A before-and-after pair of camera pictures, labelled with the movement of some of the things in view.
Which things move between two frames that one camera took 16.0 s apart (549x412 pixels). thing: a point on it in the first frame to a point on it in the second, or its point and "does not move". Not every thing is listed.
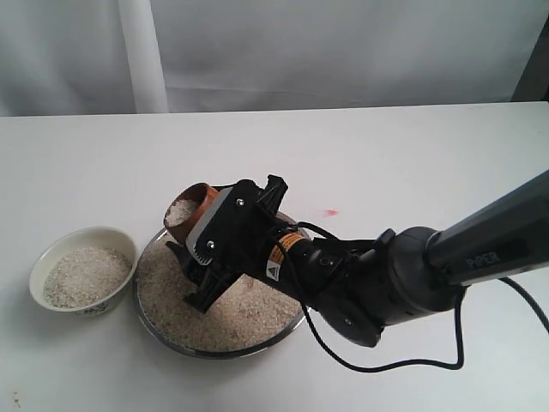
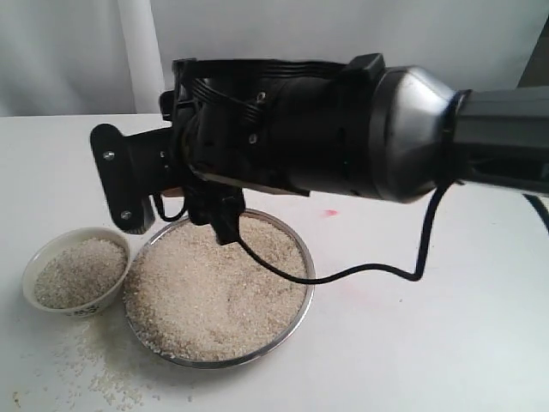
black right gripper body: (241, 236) to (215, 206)
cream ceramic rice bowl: (84, 271) does not move
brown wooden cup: (186, 209) to (176, 191)
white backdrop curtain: (73, 57) does not move
